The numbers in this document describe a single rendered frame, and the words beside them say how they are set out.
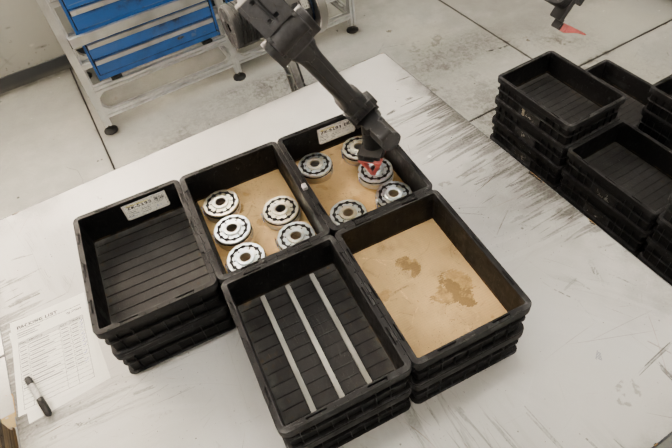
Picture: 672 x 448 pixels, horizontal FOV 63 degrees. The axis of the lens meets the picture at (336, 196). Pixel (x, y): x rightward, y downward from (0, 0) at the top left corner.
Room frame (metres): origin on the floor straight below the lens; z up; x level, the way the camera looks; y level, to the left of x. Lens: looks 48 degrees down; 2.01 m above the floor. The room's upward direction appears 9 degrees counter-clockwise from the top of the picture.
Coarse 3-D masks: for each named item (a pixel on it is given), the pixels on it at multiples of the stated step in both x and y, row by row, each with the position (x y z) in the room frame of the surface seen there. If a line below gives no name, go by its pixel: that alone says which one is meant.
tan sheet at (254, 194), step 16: (272, 176) 1.18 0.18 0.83; (240, 192) 1.14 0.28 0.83; (256, 192) 1.13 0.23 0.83; (272, 192) 1.12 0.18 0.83; (288, 192) 1.11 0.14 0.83; (256, 208) 1.06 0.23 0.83; (208, 224) 1.03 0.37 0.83; (256, 224) 1.00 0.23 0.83; (256, 240) 0.95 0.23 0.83; (272, 240) 0.94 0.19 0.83; (224, 256) 0.91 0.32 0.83
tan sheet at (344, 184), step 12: (336, 156) 1.23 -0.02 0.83; (336, 168) 1.18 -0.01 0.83; (348, 168) 1.17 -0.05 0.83; (336, 180) 1.13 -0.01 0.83; (348, 180) 1.12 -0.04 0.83; (396, 180) 1.09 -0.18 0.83; (324, 192) 1.09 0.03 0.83; (336, 192) 1.08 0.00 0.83; (348, 192) 1.07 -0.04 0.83; (360, 192) 1.06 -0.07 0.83; (372, 192) 1.06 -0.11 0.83; (324, 204) 1.04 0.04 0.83; (372, 204) 1.01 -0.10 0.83
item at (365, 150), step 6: (366, 138) 1.10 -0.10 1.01; (372, 138) 1.09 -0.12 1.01; (366, 144) 1.10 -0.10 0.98; (372, 144) 1.09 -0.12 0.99; (378, 144) 1.09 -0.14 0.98; (360, 150) 1.10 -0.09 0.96; (366, 150) 1.10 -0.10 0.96; (372, 150) 1.09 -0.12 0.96; (378, 150) 1.09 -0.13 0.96; (360, 156) 1.08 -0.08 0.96; (366, 156) 1.07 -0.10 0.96; (372, 156) 1.07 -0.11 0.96; (378, 156) 1.06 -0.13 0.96
